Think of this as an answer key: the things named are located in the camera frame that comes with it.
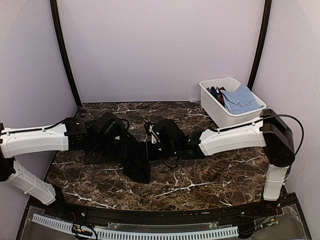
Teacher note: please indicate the white plastic bin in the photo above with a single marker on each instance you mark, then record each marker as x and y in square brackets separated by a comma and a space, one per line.
[218, 113]

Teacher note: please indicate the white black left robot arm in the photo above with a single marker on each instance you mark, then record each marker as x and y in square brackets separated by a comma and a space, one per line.
[70, 134]

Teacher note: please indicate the white slotted cable duct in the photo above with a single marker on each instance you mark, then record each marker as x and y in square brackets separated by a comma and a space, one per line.
[119, 231]

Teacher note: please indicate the black right frame post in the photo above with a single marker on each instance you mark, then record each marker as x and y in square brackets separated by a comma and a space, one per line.
[260, 43]

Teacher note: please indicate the black frame post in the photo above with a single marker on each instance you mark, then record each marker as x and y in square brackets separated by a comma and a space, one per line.
[63, 51]
[260, 43]

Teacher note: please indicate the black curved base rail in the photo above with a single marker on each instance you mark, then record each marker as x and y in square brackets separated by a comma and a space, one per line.
[102, 216]

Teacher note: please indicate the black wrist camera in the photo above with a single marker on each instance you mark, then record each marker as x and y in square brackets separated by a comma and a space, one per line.
[164, 130]
[111, 126]

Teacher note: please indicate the black long sleeve shirt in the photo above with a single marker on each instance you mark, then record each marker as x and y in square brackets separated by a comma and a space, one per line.
[133, 157]

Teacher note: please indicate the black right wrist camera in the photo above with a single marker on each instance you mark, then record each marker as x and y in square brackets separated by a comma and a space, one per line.
[164, 130]

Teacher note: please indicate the light blue polo shirt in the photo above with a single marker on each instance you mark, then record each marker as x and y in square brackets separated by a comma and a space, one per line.
[240, 101]

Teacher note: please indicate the red navy plaid shirt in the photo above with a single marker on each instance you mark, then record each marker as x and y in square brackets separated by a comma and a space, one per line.
[217, 94]

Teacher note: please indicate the black left frame post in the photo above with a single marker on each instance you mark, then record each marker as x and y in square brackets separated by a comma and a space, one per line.
[63, 51]

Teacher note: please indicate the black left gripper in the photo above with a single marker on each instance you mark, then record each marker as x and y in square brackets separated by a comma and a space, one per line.
[106, 158]

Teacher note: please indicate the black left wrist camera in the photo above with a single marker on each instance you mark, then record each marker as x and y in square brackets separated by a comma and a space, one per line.
[111, 126]

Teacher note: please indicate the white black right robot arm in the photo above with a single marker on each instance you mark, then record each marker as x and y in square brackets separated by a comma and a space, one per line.
[267, 131]

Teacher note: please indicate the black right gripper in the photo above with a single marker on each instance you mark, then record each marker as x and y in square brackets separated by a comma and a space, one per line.
[151, 154]

